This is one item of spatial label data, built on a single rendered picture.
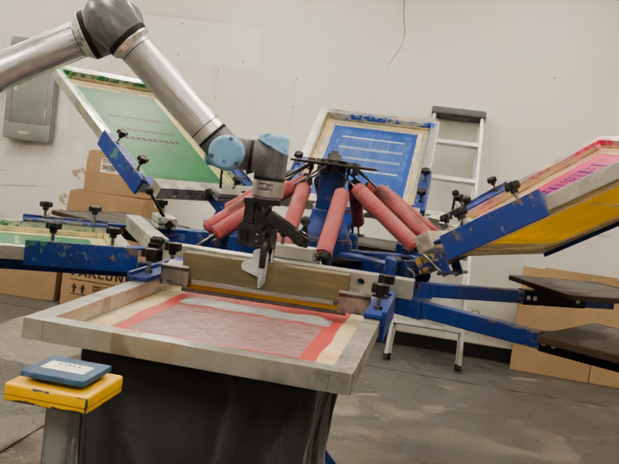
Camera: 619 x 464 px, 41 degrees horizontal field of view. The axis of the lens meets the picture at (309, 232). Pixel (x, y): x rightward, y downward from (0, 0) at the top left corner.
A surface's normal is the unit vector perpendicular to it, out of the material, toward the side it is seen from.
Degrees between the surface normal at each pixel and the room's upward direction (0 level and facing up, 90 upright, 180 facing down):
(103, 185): 91
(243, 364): 90
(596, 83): 90
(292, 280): 90
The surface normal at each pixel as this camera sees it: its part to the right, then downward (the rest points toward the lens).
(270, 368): -0.18, 0.07
